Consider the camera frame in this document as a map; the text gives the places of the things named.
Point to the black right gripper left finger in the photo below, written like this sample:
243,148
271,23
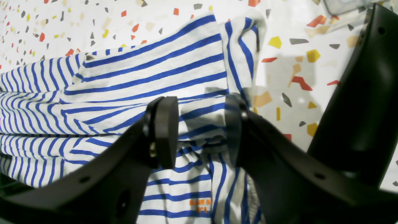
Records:
110,188

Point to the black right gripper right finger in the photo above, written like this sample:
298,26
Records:
292,186

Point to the blue white striped t-shirt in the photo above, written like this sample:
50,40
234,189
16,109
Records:
60,113

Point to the clear plastic screw box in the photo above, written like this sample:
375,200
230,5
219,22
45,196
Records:
338,7

